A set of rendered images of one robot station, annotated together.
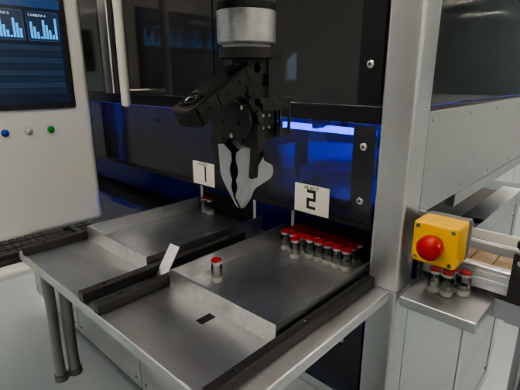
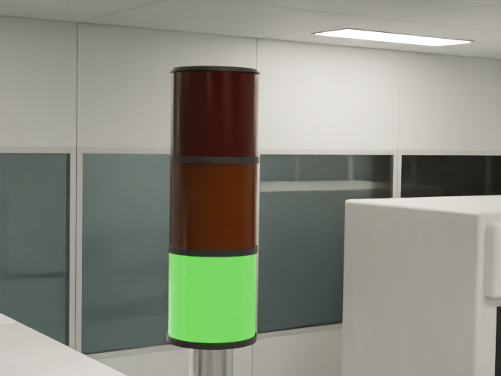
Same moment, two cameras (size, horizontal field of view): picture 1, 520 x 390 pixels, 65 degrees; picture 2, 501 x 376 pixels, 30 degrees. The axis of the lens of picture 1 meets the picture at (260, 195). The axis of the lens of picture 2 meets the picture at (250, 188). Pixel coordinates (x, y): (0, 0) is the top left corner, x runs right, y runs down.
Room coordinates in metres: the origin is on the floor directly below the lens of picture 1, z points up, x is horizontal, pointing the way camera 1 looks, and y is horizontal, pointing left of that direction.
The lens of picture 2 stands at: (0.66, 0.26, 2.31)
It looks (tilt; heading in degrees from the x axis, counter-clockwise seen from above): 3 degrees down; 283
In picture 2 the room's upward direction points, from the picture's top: 1 degrees clockwise
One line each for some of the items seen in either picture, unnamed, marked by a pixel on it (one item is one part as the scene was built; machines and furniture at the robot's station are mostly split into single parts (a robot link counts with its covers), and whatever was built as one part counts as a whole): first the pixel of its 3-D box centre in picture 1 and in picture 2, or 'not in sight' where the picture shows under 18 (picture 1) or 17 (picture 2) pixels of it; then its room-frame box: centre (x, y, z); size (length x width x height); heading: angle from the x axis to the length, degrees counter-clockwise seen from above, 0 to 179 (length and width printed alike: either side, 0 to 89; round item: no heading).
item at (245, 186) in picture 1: (257, 175); not in sight; (0.55, 0.00, 1.13); 0.06 x 0.03 x 0.09; 137
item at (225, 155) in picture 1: (241, 172); not in sight; (0.57, 0.03, 1.13); 0.06 x 0.03 x 0.09; 137
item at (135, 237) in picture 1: (177, 227); not in sight; (0.96, 0.21, 0.90); 0.34 x 0.26 x 0.04; 137
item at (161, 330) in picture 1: (199, 267); not in sight; (0.79, 0.13, 0.87); 0.70 x 0.48 x 0.02; 47
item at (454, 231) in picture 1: (441, 239); not in sight; (0.64, -0.31, 1.00); 0.08 x 0.07 x 0.07; 137
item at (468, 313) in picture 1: (449, 298); not in sight; (0.66, -0.35, 0.87); 0.14 x 0.13 x 0.02; 137
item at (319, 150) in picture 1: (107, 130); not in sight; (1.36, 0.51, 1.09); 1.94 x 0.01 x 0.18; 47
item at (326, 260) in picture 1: (314, 248); not in sight; (0.81, -0.12, 0.91); 0.18 x 0.02 x 0.05; 47
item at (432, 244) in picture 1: (430, 247); not in sight; (0.61, -0.28, 1.00); 0.04 x 0.04 x 0.04; 47
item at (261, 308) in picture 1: (281, 269); not in sight; (0.73, -0.04, 0.90); 0.34 x 0.26 x 0.04; 138
